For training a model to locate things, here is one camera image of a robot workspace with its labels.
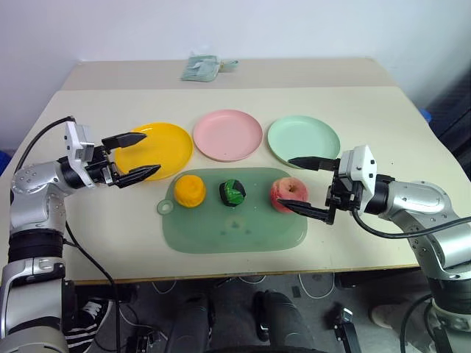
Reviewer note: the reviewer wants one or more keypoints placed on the red pink apple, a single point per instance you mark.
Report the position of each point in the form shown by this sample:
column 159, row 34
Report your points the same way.
column 289, row 191

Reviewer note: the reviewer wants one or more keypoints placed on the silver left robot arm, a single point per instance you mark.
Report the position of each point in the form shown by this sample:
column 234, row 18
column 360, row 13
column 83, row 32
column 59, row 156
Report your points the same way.
column 33, row 206

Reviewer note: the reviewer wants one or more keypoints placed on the black white striped shoe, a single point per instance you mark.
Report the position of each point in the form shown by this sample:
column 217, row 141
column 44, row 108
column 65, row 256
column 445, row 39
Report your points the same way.
column 86, row 320

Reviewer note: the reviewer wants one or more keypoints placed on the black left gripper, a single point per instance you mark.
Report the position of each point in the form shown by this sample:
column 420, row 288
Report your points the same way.
column 100, row 169

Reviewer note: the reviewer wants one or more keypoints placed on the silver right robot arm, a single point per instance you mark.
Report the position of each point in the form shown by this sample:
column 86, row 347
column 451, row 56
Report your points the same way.
column 423, row 209

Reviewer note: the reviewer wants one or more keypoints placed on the yellow plate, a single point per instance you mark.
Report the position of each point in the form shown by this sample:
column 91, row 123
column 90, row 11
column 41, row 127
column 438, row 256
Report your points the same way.
column 156, row 150

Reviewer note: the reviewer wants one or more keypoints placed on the green translucent cutting board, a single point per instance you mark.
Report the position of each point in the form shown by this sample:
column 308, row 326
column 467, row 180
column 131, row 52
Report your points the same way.
column 235, row 220

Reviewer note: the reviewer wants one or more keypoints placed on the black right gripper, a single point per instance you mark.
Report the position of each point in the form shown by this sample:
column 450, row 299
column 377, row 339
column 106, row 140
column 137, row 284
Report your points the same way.
column 342, row 195

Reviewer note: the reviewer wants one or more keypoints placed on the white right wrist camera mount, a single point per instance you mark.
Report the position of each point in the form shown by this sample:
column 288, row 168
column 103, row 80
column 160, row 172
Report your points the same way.
column 358, row 164

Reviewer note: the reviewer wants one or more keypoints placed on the pink plate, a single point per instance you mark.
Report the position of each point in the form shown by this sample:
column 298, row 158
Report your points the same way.
column 228, row 134

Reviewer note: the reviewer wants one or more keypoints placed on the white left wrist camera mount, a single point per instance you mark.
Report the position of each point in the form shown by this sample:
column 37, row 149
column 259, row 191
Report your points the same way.
column 78, row 144

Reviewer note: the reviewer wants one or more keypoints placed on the green and black ball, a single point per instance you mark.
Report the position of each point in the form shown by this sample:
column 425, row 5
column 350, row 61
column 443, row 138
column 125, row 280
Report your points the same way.
column 232, row 192

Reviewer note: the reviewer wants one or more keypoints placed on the light pink shoe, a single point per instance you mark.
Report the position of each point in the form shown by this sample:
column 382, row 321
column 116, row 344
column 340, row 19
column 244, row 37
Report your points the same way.
column 386, row 314

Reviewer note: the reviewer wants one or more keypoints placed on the orange yellow fruit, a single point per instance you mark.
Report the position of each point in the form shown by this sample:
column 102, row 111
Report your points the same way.
column 189, row 191

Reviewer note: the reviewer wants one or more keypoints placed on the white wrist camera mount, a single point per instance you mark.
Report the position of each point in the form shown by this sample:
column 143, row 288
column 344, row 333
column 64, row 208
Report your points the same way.
column 78, row 144
column 358, row 164

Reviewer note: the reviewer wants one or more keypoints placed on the green folded cloth pouch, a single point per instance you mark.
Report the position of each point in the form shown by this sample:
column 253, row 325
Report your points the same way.
column 198, row 67

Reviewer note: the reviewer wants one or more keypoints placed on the green plate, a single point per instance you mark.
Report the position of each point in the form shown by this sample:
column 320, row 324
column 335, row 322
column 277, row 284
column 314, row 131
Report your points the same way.
column 301, row 138

